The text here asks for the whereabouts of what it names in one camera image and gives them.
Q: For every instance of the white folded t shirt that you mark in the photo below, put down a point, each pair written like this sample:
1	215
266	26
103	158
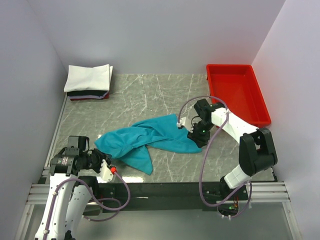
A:
88	78

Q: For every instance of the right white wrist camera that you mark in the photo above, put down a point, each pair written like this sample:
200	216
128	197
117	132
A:
185	123

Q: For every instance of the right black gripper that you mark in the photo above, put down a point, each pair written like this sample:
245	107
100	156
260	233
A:
200	141

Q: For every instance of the black folded t shirt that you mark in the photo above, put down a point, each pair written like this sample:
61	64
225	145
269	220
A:
97	93

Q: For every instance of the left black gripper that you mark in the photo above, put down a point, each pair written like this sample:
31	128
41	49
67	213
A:
102	156

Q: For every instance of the teal t shirt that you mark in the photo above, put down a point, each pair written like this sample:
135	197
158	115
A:
129	144

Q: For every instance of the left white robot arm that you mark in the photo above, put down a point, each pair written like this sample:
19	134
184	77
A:
74	175

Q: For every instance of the red plastic bin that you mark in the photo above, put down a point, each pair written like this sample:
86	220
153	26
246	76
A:
237	86

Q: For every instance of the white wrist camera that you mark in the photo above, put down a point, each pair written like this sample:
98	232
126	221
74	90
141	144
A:
185	123
105	173

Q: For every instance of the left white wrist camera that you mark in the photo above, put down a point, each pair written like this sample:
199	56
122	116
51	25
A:
105	173

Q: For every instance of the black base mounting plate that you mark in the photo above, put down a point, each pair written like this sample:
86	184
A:
153	196

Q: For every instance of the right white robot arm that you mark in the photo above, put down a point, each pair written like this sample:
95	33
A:
257	151

